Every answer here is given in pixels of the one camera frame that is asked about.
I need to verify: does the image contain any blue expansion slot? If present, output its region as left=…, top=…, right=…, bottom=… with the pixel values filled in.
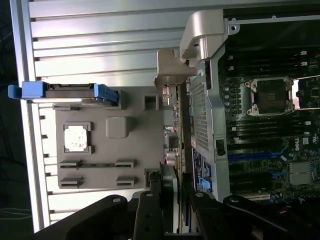
left=228, top=152, right=284, bottom=161

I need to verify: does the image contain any grey parts rack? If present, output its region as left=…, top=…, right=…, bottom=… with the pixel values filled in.
left=53, top=86, right=181, bottom=191

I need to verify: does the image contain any green motherboard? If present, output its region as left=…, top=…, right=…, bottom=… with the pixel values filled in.
left=217, top=48, right=320, bottom=203

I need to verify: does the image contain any silver chipset heatsink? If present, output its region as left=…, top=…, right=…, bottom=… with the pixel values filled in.
left=289, top=161, right=314, bottom=186

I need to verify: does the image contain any silver CPU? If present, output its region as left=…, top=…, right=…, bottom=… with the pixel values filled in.
left=63, top=125, right=89, bottom=153

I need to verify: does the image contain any open black PC case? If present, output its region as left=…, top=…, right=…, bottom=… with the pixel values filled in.
left=179, top=9, right=320, bottom=205

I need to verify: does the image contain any CPU socket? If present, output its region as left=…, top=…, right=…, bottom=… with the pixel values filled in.
left=240, top=76, right=295, bottom=118

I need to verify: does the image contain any silver hard disk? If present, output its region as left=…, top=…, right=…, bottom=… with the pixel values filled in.
left=27, top=82, right=121, bottom=108

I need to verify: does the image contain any metal socket cover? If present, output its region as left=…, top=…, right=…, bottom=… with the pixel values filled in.
left=291, top=76, right=320, bottom=111

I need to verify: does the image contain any blue disk carrier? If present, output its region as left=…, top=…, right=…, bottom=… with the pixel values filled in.
left=7, top=81, right=120, bottom=106

